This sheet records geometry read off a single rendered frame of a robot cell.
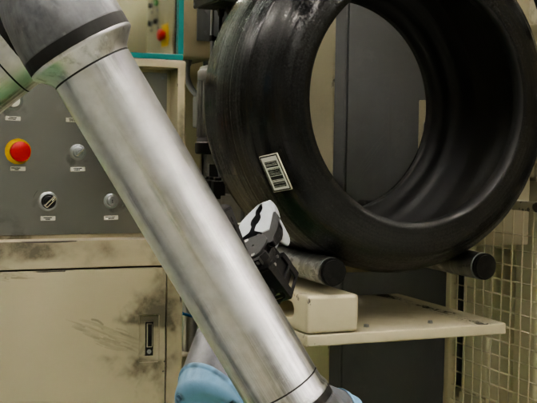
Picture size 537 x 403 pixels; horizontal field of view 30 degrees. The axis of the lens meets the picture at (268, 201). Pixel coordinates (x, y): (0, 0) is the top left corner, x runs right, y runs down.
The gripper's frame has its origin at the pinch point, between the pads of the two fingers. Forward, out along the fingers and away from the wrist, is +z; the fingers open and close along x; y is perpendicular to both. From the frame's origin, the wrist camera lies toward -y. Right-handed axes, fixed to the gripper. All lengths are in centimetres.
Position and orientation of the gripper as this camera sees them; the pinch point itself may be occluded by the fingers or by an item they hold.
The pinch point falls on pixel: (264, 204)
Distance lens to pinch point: 143.2
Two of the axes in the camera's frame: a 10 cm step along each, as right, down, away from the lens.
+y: 5.2, 7.2, 4.5
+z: 2.1, -6.2, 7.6
